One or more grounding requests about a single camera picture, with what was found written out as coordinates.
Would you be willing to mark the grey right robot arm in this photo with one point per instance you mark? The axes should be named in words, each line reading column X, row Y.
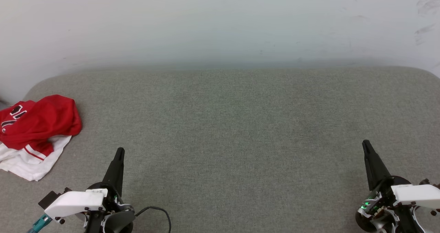
column 381, row 223

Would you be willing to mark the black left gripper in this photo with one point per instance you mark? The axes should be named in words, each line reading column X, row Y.
column 110, row 200

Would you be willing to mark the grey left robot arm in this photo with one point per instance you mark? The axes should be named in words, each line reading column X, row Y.
column 120, row 221

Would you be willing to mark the red and white jersey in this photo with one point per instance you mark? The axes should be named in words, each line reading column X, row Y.
column 41, row 123

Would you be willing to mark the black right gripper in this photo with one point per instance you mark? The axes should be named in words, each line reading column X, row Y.
column 381, row 205

